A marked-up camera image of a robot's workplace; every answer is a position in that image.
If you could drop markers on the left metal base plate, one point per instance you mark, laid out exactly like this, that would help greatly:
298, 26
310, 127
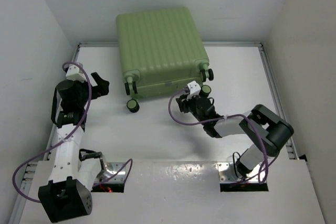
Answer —
111, 174

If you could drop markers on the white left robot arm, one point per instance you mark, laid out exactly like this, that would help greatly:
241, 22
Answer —
67, 194

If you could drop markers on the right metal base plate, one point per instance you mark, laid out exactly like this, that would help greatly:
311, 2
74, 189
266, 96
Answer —
228, 176

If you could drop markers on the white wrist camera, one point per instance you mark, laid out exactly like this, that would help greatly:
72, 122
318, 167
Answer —
74, 73
192, 89

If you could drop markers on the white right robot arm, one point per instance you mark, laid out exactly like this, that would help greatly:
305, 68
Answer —
268, 132

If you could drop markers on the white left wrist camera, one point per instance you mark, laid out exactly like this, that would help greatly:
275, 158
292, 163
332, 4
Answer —
74, 73

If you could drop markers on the green suitcase with blue lining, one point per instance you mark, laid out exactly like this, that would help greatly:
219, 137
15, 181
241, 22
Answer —
161, 51

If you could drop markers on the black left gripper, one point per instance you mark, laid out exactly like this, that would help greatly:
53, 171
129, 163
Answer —
101, 89

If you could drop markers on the metal base plate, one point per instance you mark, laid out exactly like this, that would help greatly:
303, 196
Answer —
228, 176
111, 174

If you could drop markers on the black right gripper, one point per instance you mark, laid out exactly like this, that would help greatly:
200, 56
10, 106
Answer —
184, 105

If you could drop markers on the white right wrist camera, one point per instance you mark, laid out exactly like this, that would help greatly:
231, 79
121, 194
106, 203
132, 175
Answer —
192, 89

